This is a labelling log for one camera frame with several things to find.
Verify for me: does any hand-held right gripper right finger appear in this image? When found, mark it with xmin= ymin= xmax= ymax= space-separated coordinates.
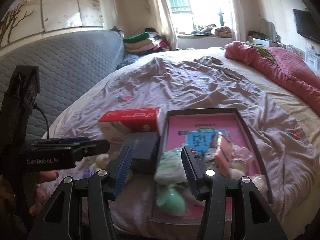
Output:
xmin=181 ymin=146 xmax=288 ymax=240

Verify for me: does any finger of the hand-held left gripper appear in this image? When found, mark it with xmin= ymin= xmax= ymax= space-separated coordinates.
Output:
xmin=71 ymin=140 xmax=110 ymax=162
xmin=32 ymin=137 xmax=91 ymax=147

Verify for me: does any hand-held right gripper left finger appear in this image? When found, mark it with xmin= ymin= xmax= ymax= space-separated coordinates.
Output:
xmin=29 ymin=146 xmax=133 ymax=240

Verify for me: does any white green tissue pack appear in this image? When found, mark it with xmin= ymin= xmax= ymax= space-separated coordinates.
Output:
xmin=154 ymin=149 xmax=190 ymax=187

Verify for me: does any mint green puff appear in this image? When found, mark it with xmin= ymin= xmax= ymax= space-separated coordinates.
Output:
xmin=155 ymin=185 xmax=188 ymax=217

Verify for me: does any peach tissue pack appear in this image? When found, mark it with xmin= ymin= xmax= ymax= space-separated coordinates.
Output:
xmin=215 ymin=131 xmax=235 ymax=173

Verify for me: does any white plush bunny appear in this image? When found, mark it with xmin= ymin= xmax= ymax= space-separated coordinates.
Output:
xmin=229 ymin=147 xmax=255 ymax=180

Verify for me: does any person's left hand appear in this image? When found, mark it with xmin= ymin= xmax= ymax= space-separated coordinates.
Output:
xmin=29 ymin=170 xmax=59 ymax=217

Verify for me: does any cream plush toy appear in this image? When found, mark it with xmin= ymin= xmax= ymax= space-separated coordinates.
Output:
xmin=87 ymin=154 xmax=110 ymax=178

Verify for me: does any lilac cloth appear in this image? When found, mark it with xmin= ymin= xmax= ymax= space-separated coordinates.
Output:
xmin=80 ymin=167 xmax=98 ymax=180

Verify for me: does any dark blue box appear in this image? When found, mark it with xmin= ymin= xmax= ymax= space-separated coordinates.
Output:
xmin=121 ymin=132 xmax=160 ymax=175

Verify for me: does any pink blue book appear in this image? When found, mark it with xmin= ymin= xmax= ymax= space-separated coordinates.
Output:
xmin=155 ymin=114 xmax=263 ymax=220

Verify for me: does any red white tissue box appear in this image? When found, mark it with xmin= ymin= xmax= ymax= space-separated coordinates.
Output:
xmin=98 ymin=107 xmax=162 ymax=143

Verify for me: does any clear plastic bag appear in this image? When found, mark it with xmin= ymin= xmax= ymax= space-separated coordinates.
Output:
xmin=250 ymin=174 xmax=272 ymax=200

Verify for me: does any grey quilted headboard cover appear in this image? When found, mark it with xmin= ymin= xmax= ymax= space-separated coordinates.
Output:
xmin=0 ymin=30 xmax=125 ymax=140

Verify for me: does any dark patterned pillow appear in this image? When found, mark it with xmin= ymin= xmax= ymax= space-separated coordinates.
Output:
xmin=116 ymin=53 xmax=139 ymax=70

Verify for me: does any stack of folded clothes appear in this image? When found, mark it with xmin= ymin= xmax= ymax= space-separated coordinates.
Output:
xmin=123 ymin=27 xmax=175 ymax=54

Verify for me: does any white window bench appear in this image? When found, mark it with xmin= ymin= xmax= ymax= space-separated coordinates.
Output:
xmin=177 ymin=35 xmax=233 ymax=50

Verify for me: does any crumpled blanket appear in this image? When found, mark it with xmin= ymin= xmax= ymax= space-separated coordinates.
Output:
xmin=192 ymin=24 xmax=233 ymax=37

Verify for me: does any pink quilted comforter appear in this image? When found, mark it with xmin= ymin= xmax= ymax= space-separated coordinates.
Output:
xmin=224 ymin=41 xmax=320 ymax=117

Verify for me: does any cream curtain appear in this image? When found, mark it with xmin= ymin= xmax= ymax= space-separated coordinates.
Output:
xmin=225 ymin=0 xmax=250 ymax=42
xmin=145 ymin=0 xmax=179 ymax=50

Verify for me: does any oval vanity mirror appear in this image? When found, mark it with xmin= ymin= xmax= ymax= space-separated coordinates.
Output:
xmin=259 ymin=19 xmax=278 ymax=42

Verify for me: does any white drawer cabinet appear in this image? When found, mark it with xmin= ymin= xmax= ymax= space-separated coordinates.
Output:
xmin=304 ymin=41 xmax=320 ymax=70

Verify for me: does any window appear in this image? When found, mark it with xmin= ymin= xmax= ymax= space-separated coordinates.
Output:
xmin=162 ymin=0 xmax=233 ymax=29

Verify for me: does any black television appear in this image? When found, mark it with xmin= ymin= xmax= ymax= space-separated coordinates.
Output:
xmin=293 ymin=9 xmax=320 ymax=42

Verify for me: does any black cable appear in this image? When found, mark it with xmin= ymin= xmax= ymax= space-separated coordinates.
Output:
xmin=35 ymin=104 xmax=50 ymax=139

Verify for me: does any tree wall painting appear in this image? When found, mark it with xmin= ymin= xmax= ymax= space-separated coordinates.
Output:
xmin=0 ymin=0 xmax=104 ymax=48

